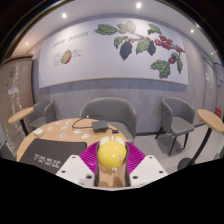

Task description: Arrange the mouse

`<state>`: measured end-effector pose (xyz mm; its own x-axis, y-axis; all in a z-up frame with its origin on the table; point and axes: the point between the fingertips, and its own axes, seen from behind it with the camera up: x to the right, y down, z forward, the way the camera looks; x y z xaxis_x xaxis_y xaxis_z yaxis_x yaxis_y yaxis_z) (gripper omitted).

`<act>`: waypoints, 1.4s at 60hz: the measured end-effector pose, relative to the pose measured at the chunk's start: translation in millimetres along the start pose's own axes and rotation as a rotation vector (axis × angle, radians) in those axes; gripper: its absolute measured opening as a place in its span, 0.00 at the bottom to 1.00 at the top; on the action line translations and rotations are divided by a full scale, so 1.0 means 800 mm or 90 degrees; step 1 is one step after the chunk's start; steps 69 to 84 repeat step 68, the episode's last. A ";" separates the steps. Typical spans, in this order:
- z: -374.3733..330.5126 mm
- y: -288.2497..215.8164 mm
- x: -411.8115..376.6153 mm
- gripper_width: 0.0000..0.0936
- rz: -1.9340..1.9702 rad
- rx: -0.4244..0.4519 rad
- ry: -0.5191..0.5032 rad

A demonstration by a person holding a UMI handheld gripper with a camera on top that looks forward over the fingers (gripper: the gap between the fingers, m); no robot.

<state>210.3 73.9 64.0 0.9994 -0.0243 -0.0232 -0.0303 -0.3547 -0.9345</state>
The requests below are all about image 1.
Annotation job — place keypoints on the grey door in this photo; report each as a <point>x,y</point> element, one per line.
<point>209,86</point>

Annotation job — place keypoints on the coffee plant wall mural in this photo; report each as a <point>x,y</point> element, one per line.
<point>100,53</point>

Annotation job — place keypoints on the black flat box device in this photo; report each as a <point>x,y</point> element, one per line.
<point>100,126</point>

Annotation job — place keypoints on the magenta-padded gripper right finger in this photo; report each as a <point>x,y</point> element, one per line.
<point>150,168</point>

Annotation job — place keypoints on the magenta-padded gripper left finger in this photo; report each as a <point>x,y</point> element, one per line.
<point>73,168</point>

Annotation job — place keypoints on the small white box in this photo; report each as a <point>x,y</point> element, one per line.
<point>38,132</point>

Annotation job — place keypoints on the grey upholstered chair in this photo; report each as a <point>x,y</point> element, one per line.
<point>113,108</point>
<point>180,116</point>
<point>45,111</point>

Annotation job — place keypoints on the brown printed wall panel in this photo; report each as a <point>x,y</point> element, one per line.
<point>15,100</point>

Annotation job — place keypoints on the small white packet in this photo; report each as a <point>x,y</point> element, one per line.
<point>63,135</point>
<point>63,127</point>
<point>84,136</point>
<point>68,122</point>
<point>77,131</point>

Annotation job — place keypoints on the black mouse pad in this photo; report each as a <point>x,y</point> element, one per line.
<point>50,151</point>

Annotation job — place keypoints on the round wooden side table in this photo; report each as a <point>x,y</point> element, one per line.
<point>211,120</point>
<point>20,115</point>

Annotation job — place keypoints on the small black adapter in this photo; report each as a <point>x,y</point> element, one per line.
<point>115,131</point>

